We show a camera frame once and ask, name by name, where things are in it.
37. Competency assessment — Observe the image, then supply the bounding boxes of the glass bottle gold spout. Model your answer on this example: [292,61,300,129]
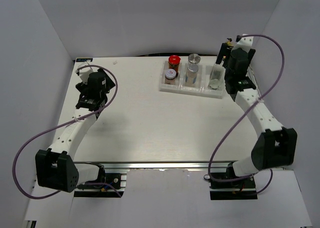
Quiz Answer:
[208,64,224,90]

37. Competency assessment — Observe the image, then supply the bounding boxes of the clear bottle dark contents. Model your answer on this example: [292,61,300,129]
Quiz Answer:
[212,37,235,80]

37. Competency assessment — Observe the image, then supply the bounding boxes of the silver lid white shaker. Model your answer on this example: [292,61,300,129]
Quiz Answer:
[188,53,201,65]

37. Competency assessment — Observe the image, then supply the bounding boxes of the white three-slot organizer tray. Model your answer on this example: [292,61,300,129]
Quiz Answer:
[159,62,225,99]

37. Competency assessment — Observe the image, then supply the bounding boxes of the white tube bottle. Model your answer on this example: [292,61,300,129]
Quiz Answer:
[185,64,199,86]

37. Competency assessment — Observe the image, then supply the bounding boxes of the red lid sauce jar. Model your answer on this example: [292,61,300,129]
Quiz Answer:
[168,55,181,77]

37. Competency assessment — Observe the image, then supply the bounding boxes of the purple lid spice jar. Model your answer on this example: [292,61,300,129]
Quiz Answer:
[164,69,177,85]

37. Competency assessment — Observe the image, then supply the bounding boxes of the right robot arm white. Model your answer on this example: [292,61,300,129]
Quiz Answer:
[216,42,298,188]

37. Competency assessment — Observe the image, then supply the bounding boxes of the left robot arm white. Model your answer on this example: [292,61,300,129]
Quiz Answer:
[35,65,118,193]

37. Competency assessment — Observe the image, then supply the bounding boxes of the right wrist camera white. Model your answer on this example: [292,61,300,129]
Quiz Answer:
[233,34,254,52]

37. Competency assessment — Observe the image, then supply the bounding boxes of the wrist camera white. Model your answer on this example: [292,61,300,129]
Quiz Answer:
[75,63,94,84]
[233,34,254,52]

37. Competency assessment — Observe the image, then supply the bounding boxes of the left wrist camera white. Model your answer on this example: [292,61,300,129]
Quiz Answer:
[75,63,94,84]

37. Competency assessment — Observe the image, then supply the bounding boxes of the aluminium rail front edge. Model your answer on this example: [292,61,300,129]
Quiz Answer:
[74,161,238,171]

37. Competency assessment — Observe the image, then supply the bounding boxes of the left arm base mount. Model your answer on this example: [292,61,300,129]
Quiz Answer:
[73,162,127,198]

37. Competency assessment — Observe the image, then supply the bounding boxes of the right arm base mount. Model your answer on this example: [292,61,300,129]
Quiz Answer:
[203,164,258,201]

